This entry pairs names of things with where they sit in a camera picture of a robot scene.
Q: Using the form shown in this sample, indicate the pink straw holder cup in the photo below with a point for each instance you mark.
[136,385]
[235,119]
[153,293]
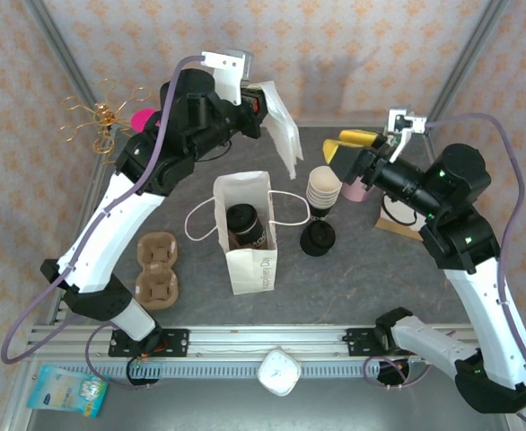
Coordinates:
[355,193]

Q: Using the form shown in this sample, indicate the brown cardboard cup carrier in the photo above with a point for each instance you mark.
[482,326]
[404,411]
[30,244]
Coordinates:
[155,292]

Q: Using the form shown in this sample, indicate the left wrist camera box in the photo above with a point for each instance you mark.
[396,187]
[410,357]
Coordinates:
[227,67]

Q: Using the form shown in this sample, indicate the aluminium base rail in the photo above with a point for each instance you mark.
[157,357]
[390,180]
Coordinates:
[267,336]

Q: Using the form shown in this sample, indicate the white paper gift bag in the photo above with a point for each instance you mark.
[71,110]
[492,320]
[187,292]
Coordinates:
[249,274]

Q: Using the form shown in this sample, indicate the aluminium corner post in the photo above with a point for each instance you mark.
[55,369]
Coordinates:
[63,49]
[469,51]

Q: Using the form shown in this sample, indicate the white paper napkin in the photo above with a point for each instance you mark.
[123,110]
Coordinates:
[285,130]

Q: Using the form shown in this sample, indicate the aluminium table side rail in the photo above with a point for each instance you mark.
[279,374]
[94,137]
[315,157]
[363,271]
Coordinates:
[79,224]

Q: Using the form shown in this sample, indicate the brown paper sheet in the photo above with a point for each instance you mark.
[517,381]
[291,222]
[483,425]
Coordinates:
[397,231]

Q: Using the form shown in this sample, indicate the blue wet wipes packet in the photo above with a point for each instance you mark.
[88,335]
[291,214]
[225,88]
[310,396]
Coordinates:
[65,390]

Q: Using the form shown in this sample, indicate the white square clock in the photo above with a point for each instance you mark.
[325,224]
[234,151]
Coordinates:
[278,370]

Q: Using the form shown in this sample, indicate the stack of paper cups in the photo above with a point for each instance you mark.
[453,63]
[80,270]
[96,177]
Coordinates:
[323,184]

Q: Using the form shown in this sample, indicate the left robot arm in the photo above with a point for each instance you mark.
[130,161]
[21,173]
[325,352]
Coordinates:
[106,233]

